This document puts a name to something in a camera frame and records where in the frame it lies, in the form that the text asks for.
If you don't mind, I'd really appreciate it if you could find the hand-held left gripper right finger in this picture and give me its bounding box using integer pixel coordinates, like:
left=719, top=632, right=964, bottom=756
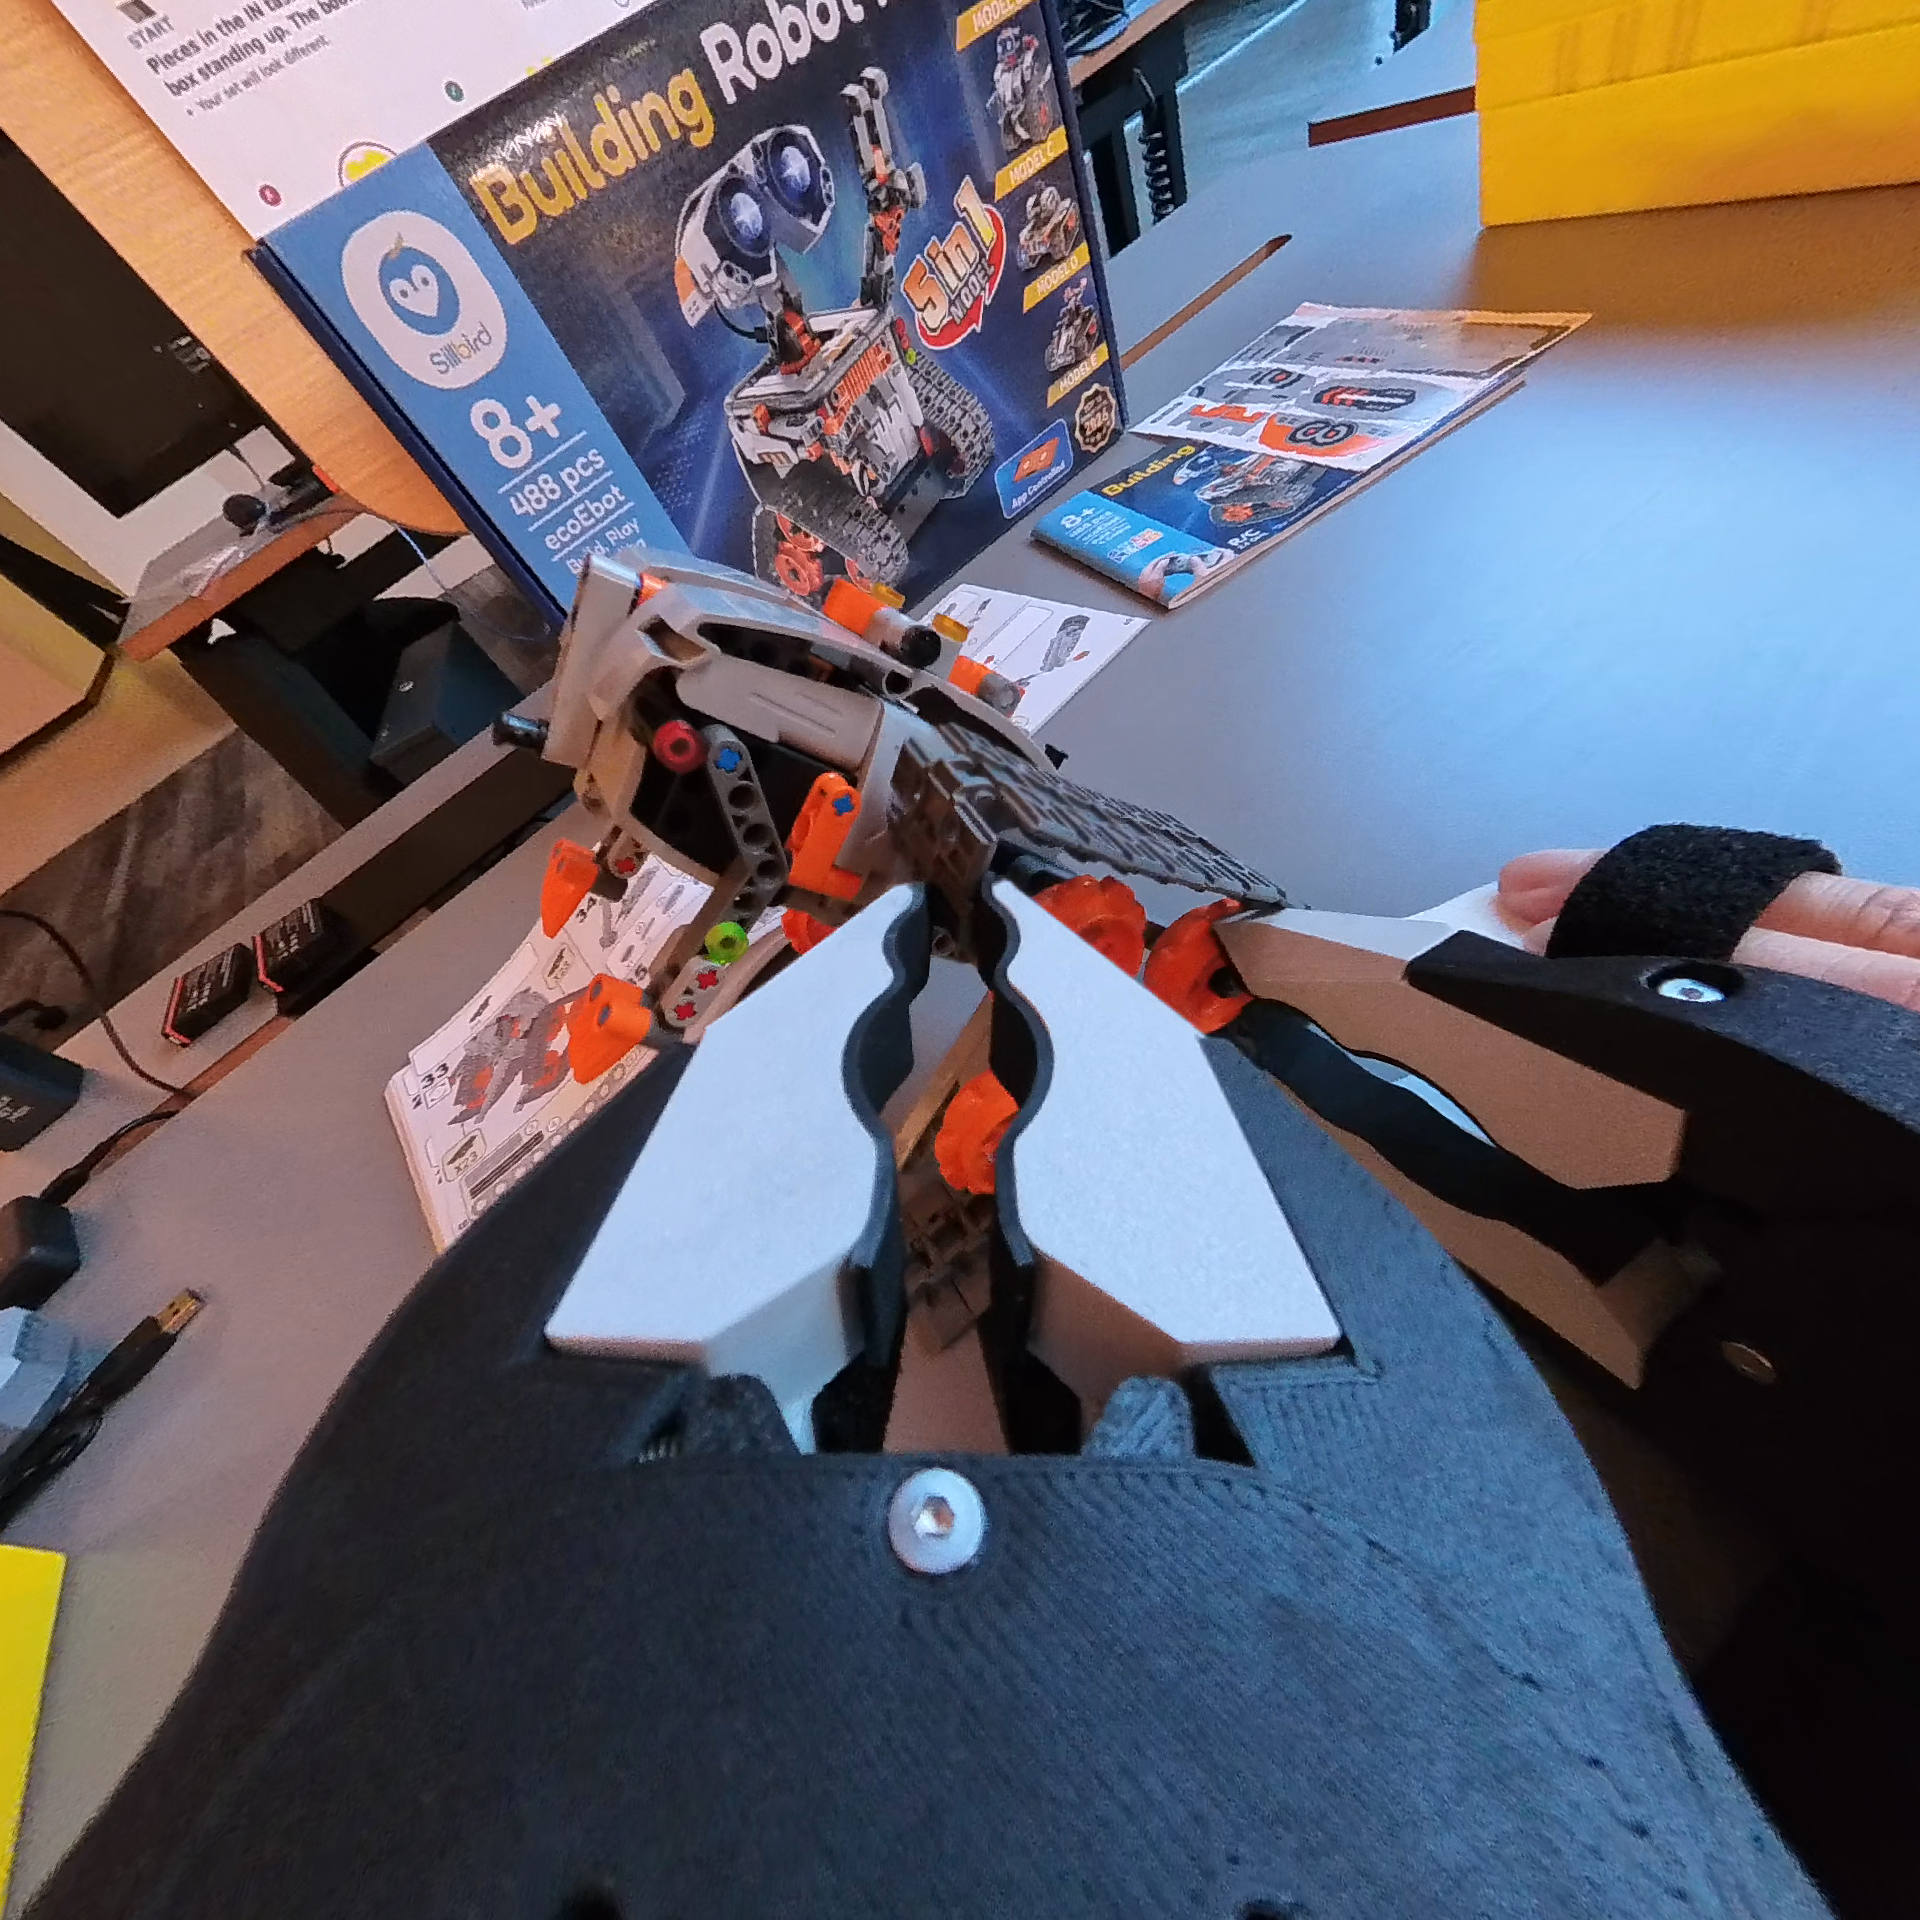
left=983, top=883, right=1345, bottom=1453

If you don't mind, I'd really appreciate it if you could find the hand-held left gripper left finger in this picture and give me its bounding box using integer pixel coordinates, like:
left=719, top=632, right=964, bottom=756
left=545, top=883, right=922, bottom=1453

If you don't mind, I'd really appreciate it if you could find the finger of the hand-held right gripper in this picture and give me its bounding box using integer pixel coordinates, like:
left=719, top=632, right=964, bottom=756
left=1211, top=902, right=1694, bottom=1190
left=1236, top=996, right=1724, bottom=1390

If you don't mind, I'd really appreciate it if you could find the dark grey toy track belt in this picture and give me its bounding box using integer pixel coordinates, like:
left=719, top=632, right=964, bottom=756
left=884, top=718, right=1308, bottom=1354

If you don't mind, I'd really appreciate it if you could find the grey orange block toy robot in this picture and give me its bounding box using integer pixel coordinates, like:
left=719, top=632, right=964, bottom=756
left=496, top=547, right=1255, bottom=1202

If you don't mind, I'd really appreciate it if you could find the grey desk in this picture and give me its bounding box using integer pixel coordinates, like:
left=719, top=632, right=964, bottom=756
left=0, top=141, right=1920, bottom=1892

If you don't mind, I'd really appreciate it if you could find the person's right hand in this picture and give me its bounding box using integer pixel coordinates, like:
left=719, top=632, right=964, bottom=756
left=1499, top=849, right=1920, bottom=1016

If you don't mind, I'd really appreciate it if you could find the open instruction booklet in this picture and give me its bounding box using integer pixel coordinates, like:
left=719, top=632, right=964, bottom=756
left=382, top=582, right=1155, bottom=1256

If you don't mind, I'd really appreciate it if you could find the black battery pack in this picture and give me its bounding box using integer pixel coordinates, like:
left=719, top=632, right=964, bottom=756
left=162, top=942, right=262, bottom=1049
left=257, top=900, right=356, bottom=1002

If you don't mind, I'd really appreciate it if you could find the blue cover booklet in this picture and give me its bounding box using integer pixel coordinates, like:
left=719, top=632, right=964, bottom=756
left=1032, top=376, right=1531, bottom=611

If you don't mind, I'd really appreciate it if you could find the black power adapter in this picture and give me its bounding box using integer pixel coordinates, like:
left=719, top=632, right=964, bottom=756
left=0, top=1190, right=87, bottom=1310

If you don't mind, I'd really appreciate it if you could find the small black box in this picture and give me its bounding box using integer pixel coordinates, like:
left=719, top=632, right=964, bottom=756
left=0, top=1035, right=87, bottom=1152

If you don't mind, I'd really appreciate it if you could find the grey device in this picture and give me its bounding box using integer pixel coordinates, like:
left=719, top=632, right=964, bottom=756
left=0, top=1305, right=80, bottom=1461

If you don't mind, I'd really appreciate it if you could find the yellow sheet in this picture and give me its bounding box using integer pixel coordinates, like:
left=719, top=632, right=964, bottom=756
left=0, top=1545, right=72, bottom=1882

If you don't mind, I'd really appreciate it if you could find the blue toy robot box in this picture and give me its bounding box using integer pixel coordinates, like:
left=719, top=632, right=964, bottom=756
left=248, top=0, right=1130, bottom=620

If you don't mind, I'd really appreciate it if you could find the black monitor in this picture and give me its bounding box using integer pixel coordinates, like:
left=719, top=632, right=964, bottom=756
left=0, top=136, right=302, bottom=521

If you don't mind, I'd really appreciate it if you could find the wooden board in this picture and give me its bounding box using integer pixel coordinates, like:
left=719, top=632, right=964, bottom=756
left=0, top=0, right=472, bottom=541

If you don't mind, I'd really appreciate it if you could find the white printed sheet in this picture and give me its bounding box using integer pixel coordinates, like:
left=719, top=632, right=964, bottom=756
left=46, top=0, right=664, bottom=243

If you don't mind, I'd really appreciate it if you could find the black usb plug cable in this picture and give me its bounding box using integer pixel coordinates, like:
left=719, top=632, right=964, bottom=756
left=0, top=1286, right=206, bottom=1508

